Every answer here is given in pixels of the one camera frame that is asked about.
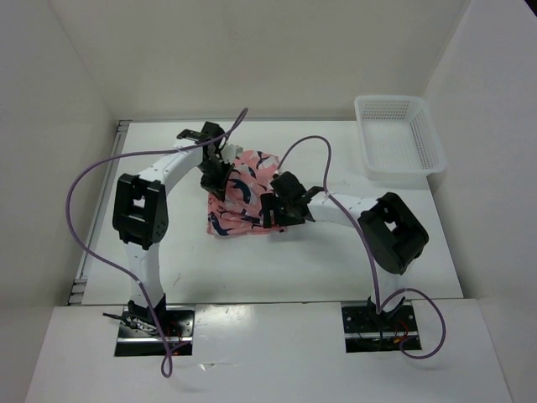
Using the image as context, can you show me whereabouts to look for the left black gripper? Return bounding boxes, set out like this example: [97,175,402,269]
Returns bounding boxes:
[197,157,235,202]

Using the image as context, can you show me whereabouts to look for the white perforated plastic basket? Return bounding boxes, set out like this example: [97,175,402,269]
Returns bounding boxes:
[354,95,446,181]

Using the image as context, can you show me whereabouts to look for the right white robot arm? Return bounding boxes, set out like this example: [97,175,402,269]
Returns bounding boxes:
[260,172,430,330]

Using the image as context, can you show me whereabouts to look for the pink shark-print shorts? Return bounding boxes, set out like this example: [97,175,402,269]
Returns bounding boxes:
[206,150,286,238]

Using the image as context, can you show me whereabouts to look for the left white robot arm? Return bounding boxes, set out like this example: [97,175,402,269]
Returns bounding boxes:
[112,122,238,336]

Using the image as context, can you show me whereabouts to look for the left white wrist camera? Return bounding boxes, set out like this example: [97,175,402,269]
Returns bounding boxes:
[220,144,243,165]

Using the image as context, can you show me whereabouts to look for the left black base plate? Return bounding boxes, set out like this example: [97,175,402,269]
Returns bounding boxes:
[114,306,195,358]

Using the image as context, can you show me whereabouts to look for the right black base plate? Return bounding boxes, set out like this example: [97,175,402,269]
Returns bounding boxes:
[341,301,422,353]

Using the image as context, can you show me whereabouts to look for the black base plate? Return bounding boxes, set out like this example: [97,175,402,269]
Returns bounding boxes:
[341,301,422,353]
[114,306,195,358]

